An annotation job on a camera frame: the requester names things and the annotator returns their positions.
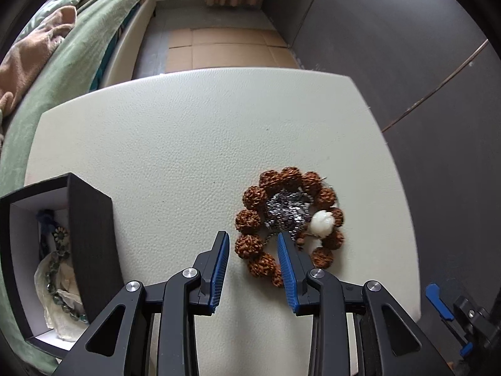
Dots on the black square jewelry box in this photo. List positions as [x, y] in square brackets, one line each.
[67, 215]

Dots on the flattened cardboard sheets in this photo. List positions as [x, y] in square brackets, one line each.
[202, 48]

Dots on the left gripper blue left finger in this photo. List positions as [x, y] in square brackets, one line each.
[211, 266]

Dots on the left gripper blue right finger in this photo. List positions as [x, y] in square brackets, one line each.
[294, 275]

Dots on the clear plastic pouch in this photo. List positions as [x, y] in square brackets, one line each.
[60, 298]

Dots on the pink fleece blanket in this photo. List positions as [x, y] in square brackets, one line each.
[26, 58]

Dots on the bed with green sheet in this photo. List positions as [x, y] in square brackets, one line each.
[74, 69]

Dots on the white carved pendant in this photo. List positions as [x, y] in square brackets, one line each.
[322, 224]

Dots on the white leather ottoman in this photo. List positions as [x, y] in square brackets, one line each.
[175, 153]

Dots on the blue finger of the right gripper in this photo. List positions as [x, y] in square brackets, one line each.
[433, 294]
[465, 350]

